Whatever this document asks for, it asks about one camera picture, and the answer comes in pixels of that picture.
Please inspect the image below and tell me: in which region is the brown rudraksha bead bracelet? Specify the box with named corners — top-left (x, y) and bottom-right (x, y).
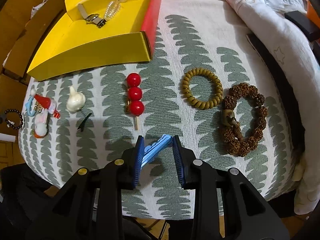
top-left (218, 82), bottom-right (269, 158)

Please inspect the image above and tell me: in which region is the red santa hat hair clip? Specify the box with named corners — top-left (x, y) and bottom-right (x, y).
top-left (30, 89), bottom-right (60, 119)

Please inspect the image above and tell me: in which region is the olive spiral hair tie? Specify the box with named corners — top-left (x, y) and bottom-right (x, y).
top-left (181, 67), bottom-right (224, 110)

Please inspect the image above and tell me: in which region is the green leaf patterned bedsheet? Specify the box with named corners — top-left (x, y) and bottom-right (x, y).
top-left (17, 0), bottom-right (307, 221)

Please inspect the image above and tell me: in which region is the white plastic bag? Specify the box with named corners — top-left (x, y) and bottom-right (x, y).
top-left (30, 0), bottom-right (48, 18)

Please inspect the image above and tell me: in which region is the yellow cardboard box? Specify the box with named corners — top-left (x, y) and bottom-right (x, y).
top-left (27, 0), bottom-right (161, 81)

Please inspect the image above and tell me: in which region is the black box on bed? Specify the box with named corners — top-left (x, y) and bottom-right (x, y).
top-left (284, 11), bottom-right (320, 42)

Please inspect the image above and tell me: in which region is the light blue ring bracelet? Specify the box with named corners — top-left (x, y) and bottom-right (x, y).
top-left (25, 93), bottom-right (38, 118)

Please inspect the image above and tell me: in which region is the red candied berry hair stick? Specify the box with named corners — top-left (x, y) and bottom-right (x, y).
top-left (126, 73), bottom-right (144, 130)

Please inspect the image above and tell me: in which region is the blue plastic hair clip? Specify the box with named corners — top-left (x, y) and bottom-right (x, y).
top-left (141, 134), bottom-right (172, 168)

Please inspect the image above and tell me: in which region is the orange plastic bin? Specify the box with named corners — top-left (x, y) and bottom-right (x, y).
top-left (307, 1), bottom-right (320, 28)

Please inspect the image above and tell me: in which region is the grey strap wristwatch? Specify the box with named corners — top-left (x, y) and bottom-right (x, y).
top-left (77, 3), bottom-right (106, 28)

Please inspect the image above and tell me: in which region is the clear pearl hair claw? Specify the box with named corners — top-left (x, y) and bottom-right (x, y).
top-left (104, 0), bottom-right (126, 21)

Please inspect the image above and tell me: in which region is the white bunny pompom hair clip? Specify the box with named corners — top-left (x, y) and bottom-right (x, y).
top-left (34, 109), bottom-right (48, 139)

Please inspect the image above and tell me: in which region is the black bead bracelet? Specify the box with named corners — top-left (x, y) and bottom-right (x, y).
top-left (4, 108), bottom-right (25, 131)

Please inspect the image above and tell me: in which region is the gold chain brooch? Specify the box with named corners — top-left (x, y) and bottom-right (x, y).
top-left (34, 102), bottom-right (43, 113)

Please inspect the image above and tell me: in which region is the white garlic shaped hair clip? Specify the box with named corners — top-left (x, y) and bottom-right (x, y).
top-left (66, 86), bottom-right (86, 113)

